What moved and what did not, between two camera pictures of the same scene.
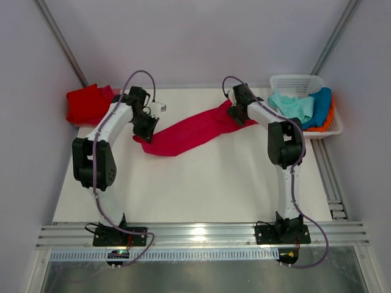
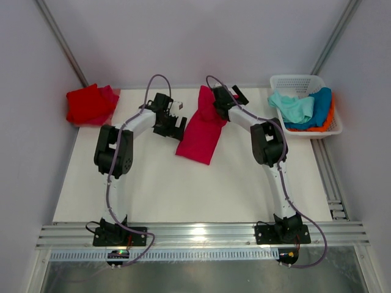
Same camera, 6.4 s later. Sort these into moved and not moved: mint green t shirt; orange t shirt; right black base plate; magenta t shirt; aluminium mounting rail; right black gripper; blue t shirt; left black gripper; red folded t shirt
Moved: left black gripper; magenta t shirt; right black gripper
Not moved: red folded t shirt; blue t shirt; right black base plate; orange t shirt; aluminium mounting rail; mint green t shirt
